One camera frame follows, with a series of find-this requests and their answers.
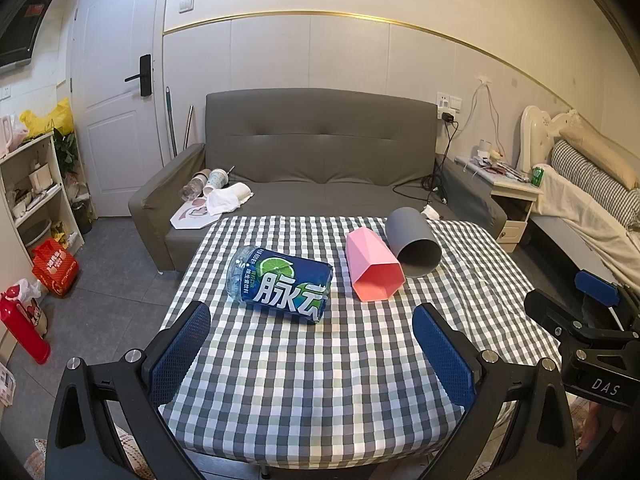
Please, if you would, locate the white cloth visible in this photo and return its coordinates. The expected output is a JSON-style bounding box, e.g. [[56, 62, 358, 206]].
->
[[202, 182, 254, 217]]

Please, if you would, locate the white paper cup green print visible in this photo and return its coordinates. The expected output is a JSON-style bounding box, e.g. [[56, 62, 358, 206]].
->
[[207, 168, 230, 197]]

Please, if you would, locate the red fire extinguisher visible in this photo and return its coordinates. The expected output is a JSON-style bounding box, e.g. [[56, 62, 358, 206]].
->
[[0, 293, 52, 365]]

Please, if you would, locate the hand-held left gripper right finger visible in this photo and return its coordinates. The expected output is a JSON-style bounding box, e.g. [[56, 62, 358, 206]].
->
[[412, 302, 582, 480]]

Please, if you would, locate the white wall outlet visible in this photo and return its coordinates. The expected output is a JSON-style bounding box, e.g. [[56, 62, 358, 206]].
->
[[436, 92, 464, 121]]

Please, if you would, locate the blue labelled plastic bottle cup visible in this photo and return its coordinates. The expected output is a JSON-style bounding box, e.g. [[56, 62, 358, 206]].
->
[[227, 245, 335, 322]]

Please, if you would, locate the grey cup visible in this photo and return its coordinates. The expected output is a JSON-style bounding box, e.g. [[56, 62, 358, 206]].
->
[[384, 207, 443, 279]]

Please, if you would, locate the red bag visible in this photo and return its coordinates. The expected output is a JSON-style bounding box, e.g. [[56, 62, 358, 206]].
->
[[31, 238, 80, 299]]

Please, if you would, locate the bed with pillows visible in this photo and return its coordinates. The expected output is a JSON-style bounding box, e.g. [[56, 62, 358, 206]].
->
[[529, 164, 640, 297]]

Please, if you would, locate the white bed headboard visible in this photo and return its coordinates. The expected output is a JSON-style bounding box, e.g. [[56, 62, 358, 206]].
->
[[517, 105, 584, 174]]

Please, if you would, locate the clear plastic bottle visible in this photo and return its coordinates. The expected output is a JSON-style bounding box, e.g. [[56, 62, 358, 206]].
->
[[180, 177, 206, 201]]

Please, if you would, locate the dark trash bin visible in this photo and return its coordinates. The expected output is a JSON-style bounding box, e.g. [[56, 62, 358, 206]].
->
[[70, 200, 94, 235]]

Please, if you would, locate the white nightstand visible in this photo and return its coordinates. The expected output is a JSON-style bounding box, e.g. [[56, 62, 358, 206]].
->
[[454, 154, 544, 254]]

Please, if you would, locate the pink faceted cup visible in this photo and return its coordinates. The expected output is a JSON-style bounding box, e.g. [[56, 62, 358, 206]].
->
[[346, 227, 406, 303]]

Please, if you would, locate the grey checkered tablecloth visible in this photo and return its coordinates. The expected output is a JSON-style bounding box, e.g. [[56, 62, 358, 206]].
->
[[159, 215, 576, 469]]

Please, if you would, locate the grey sofa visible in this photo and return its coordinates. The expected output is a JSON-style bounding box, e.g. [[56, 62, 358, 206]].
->
[[128, 88, 512, 274]]

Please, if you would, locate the beige pillow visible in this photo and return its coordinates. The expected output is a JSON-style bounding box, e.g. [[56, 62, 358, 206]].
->
[[558, 124, 640, 189]]

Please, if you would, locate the white pink paper sheet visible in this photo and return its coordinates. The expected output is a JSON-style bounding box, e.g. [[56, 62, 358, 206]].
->
[[169, 197, 222, 231]]

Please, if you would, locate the white cable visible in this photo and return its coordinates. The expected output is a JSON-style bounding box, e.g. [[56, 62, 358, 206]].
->
[[469, 79, 507, 157]]

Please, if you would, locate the white shelf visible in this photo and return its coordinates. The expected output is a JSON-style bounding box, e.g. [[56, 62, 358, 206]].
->
[[0, 132, 86, 273]]

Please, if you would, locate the black cable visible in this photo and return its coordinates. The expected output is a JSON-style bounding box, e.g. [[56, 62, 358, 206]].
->
[[392, 120, 460, 207]]

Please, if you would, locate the checkered pillow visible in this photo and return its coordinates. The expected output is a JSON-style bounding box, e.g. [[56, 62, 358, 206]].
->
[[550, 139, 640, 222]]

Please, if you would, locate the white plastic bag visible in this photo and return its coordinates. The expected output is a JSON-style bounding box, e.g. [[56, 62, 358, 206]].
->
[[2, 278, 50, 337]]

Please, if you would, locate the white door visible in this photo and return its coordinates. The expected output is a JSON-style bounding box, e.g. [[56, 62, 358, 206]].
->
[[69, 0, 167, 219]]

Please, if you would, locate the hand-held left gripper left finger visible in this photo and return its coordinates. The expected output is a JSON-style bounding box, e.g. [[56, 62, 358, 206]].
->
[[44, 301, 212, 480]]

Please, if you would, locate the green plant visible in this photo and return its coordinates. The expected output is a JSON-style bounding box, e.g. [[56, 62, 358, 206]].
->
[[52, 127, 81, 177]]

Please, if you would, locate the grey bed frame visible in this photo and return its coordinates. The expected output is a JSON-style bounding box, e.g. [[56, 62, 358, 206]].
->
[[530, 212, 622, 287]]

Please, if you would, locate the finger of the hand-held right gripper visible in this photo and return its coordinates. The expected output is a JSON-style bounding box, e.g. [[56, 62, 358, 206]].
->
[[574, 270, 640, 326], [523, 289, 588, 343]]

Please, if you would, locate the black television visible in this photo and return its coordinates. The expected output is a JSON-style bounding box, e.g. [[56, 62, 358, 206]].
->
[[0, 0, 77, 69]]

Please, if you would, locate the yellow plastic bag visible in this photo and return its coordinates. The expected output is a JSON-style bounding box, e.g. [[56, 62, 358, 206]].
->
[[19, 98, 75, 140]]

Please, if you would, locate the black door lock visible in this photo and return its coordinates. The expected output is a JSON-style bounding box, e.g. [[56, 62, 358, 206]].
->
[[124, 54, 153, 97]]

